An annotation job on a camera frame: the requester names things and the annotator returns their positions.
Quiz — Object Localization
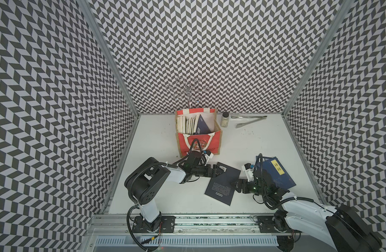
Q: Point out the small glass jar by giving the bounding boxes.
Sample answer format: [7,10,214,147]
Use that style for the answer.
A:
[221,112,229,128]

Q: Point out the purple blue barcode book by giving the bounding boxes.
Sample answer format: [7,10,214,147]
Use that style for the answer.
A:
[194,114,214,135]

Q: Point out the metal tongs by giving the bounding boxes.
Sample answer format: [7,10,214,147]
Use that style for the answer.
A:
[230,115,268,129]

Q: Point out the red burlap canvas bag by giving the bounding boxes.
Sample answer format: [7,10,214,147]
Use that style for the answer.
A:
[175,108,222,157]

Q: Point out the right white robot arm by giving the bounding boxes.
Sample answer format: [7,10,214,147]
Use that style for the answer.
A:
[231,154,382,252]

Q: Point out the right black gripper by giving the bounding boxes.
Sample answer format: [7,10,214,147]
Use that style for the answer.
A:
[229,179,267,196]

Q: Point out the yellow book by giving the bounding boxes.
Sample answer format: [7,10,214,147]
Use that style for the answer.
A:
[177,115,186,134]

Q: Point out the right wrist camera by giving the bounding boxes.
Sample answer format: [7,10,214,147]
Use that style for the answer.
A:
[241,163,254,182]

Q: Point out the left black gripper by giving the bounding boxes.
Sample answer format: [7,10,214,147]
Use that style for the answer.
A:
[192,164,225,179]

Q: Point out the dark blue bottom book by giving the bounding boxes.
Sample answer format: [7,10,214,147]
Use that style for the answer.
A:
[205,162,241,206]

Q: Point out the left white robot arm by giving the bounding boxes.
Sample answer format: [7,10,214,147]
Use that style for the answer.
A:
[124,139,226,233]

